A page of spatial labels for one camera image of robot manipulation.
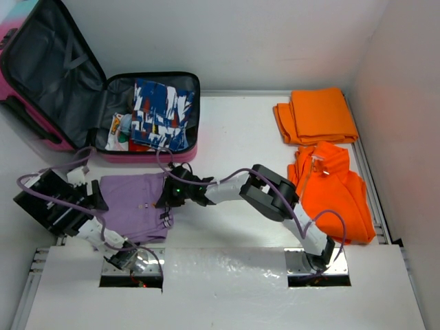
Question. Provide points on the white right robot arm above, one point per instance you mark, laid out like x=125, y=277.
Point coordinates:
x=270, y=194

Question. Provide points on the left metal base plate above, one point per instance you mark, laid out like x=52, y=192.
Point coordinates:
x=151, y=263

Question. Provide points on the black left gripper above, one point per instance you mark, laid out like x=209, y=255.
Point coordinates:
x=95, y=199

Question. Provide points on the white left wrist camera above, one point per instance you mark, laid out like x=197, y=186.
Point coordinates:
x=77, y=176

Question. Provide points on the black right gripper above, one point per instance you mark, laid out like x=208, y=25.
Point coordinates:
x=168, y=198

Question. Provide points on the blue white patterned shorts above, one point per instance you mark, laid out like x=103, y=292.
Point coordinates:
x=160, y=115

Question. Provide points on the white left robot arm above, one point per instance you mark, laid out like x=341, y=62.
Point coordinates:
x=66, y=209

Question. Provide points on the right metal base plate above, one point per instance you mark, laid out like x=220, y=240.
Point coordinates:
x=298, y=265

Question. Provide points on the orange polo shirt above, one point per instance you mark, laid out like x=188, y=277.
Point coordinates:
x=331, y=193

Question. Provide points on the orange folded cloth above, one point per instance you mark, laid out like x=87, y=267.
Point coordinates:
x=312, y=116

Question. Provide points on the metal base plate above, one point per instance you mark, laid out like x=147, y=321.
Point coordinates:
x=298, y=265
x=151, y=263

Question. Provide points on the pink open suitcase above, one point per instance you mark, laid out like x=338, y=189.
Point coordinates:
x=53, y=83

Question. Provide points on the rainbow striped white t-shirt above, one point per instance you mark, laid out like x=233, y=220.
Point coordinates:
x=117, y=141

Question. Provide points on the blue pink cat-ear headphones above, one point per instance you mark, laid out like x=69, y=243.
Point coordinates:
x=125, y=124

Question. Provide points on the purple shirt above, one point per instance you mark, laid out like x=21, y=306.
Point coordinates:
x=131, y=201

